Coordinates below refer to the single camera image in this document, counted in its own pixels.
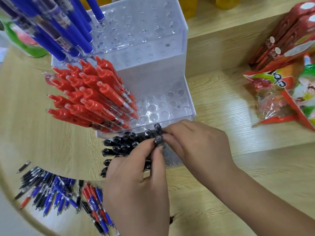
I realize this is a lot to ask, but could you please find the person's left hand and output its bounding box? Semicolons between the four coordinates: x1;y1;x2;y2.
103;138;171;236

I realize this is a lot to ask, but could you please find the person's right hand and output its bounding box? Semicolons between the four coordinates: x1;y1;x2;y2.
161;120;238;187

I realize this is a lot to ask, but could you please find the pile of red blue pens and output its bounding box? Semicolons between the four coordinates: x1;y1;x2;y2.
80;182;120;236

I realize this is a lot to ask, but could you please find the black click pen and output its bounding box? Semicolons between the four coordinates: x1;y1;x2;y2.
153;135;166;149

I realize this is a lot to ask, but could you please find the cluster of black pens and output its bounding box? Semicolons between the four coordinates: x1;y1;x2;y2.
100;123;164;179

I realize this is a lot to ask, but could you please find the pile of blue black pens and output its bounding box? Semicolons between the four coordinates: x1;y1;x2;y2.
13;160;85;218

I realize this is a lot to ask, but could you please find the clear tiered pen holder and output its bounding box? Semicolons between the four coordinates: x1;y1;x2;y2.
50;0;197;168

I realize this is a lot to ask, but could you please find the cluster of red pens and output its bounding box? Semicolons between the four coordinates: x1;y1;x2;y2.
45;56;139;133

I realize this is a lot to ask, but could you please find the cluster of blue pens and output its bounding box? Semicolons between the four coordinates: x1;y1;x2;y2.
0;0;106;62

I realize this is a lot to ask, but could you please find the person's right forearm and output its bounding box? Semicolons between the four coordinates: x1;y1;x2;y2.
209;164;315;236

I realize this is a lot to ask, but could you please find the clear bag of red candies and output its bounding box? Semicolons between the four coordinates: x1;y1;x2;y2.
243;69;315;132

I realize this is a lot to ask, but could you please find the stack of red snack packets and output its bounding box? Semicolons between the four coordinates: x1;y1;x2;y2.
248;1;315;71

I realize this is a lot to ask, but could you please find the green jelly pouch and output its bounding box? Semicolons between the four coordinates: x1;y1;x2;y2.
0;21;50;58

